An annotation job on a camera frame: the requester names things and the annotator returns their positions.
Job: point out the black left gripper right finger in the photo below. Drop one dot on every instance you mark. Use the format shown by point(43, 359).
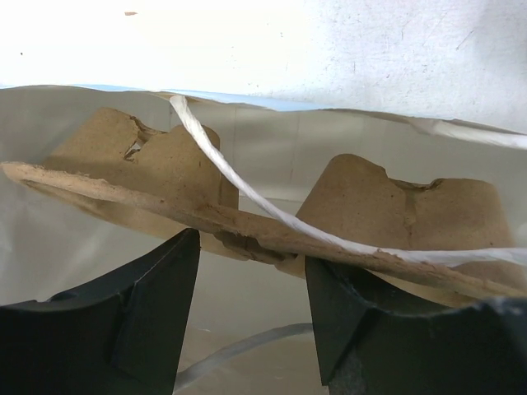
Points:
point(373, 338)

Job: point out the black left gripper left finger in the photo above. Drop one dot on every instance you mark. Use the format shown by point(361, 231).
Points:
point(121, 333)

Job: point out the light blue paper bag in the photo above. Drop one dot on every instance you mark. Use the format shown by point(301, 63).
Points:
point(48, 246)

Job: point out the brown cardboard cup carrier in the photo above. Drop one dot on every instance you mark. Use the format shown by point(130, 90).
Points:
point(119, 170)

